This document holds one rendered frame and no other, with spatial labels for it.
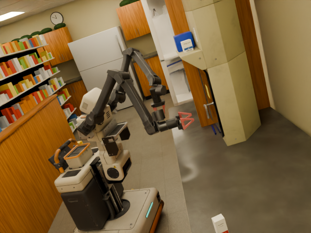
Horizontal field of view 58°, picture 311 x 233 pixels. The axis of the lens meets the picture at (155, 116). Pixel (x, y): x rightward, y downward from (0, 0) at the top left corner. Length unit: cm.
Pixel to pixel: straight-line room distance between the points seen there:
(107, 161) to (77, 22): 533
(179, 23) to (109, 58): 471
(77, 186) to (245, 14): 171
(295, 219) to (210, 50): 86
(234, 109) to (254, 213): 62
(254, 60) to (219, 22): 55
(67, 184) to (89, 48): 453
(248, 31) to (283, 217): 118
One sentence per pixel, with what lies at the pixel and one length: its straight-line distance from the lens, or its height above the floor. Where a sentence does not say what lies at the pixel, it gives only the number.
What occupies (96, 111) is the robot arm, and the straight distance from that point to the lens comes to 192.
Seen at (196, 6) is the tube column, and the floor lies 172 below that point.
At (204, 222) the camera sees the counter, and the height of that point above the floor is 94.
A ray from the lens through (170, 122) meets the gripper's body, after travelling 161.
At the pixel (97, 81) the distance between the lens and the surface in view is 661.
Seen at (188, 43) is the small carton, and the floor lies 155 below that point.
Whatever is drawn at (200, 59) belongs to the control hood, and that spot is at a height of 147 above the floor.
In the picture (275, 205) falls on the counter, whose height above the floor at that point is 94.
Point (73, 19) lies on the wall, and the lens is 726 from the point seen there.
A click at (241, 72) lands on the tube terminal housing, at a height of 131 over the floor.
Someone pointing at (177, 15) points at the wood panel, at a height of 170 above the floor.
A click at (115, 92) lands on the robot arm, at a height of 129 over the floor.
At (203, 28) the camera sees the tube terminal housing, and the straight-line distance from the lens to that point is 150.
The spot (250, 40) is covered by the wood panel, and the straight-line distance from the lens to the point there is 195.
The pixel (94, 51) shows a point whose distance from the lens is 651.
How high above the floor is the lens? 174
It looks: 19 degrees down
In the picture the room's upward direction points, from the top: 19 degrees counter-clockwise
